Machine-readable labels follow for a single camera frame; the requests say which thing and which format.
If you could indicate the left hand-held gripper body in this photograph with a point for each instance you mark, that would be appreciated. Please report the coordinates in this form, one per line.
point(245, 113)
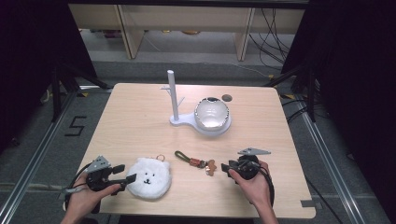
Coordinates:
point(99, 177)

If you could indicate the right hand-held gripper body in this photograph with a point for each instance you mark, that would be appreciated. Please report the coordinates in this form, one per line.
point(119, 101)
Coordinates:
point(247, 166)

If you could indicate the white plush bear pouch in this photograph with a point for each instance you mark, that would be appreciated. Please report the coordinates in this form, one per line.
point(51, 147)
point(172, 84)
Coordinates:
point(150, 177)

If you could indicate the white hook stand with tray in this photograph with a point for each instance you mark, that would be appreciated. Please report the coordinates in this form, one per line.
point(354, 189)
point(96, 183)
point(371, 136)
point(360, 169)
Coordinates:
point(186, 119)

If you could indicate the person's right hand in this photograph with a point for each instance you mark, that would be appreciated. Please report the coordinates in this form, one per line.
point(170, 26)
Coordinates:
point(253, 189)

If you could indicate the person's left hand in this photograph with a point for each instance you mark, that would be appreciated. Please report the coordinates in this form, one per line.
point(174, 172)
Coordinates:
point(85, 199)

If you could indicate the dark round sticker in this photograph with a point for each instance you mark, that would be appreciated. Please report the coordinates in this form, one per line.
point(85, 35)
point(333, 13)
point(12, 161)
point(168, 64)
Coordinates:
point(227, 98)

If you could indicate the grey tape strip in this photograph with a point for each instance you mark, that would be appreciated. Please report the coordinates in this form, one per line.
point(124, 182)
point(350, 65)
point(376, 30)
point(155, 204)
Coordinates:
point(311, 204)

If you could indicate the black tripod stand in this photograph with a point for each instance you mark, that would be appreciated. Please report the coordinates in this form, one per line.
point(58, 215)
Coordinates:
point(306, 87)
point(63, 84)

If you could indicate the dark curtain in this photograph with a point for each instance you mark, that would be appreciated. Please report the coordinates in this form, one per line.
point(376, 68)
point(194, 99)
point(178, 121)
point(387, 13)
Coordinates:
point(351, 77)
point(34, 56)

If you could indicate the aluminium floor rail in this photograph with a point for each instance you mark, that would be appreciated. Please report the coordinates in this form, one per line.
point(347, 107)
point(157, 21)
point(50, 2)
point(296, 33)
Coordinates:
point(34, 158)
point(330, 155)

